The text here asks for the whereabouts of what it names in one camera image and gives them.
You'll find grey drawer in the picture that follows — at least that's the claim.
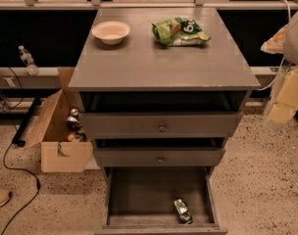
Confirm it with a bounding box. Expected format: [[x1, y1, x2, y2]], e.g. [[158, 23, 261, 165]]
[[96, 166, 227, 235], [95, 138, 225, 167], [80, 92, 242, 139]]

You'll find green chip bag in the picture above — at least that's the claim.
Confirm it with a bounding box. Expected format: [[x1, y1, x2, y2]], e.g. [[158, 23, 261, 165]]
[[152, 18, 211, 47]]

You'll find cardboard box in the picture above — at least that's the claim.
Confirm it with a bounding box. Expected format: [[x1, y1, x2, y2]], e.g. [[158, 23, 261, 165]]
[[25, 68, 98, 172]]

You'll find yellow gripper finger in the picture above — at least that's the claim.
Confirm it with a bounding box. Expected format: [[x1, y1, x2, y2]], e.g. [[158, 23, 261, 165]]
[[261, 25, 287, 54], [267, 67, 298, 124]]

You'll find silver can in box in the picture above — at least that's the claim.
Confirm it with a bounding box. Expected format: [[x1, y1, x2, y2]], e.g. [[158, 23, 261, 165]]
[[67, 108, 81, 131]]

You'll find grey top drawer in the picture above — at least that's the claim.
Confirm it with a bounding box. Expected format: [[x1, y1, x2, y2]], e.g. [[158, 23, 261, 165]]
[[80, 92, 242, 139]]

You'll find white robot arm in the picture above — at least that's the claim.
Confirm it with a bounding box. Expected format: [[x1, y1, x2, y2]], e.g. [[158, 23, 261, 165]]
[[261, 11, 298, 124]]

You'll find black floor cable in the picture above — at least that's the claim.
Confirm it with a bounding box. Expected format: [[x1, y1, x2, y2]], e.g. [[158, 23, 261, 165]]
[[0, 67, 41, 235]]

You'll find white bowl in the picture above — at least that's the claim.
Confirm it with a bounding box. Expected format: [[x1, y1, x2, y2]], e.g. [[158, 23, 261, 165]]
[[91, 21, 130, 45]]

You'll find grey drawer cabinet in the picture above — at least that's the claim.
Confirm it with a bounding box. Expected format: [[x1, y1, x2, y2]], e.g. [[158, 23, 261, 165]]
[[69, 7, 262, 235]]

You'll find grey bottom drawer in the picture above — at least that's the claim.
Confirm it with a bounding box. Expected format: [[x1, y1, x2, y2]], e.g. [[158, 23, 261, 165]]
[[96, 166, 227, 235]]

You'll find grey middle drawer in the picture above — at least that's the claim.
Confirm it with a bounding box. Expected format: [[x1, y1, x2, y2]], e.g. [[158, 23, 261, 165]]
[[95, 138, 225, 167]]

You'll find orange ball in box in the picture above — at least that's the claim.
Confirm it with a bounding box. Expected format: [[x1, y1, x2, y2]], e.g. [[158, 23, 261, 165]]
[[67, 133, 75, 142]]

